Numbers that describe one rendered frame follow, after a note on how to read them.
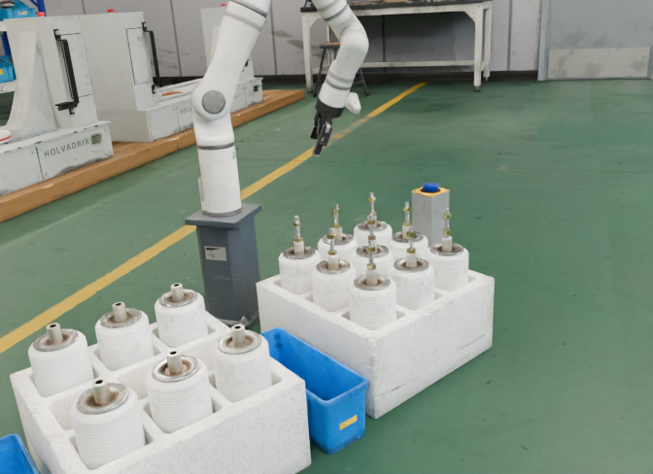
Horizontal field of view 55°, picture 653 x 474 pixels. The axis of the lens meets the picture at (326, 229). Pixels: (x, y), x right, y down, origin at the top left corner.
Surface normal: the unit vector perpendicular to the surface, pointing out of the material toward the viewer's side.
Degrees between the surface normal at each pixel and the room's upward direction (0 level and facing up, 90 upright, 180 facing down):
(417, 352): 90
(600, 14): 90
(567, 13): 90
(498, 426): 0
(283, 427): 90
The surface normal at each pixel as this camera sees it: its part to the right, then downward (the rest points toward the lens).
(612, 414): -0.06, -0.94
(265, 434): 0.62, 0.23
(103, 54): -0.35, 0.34
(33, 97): 0.94, 0.07
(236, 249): 0.41, 0.28
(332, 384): -0.77, 0.22
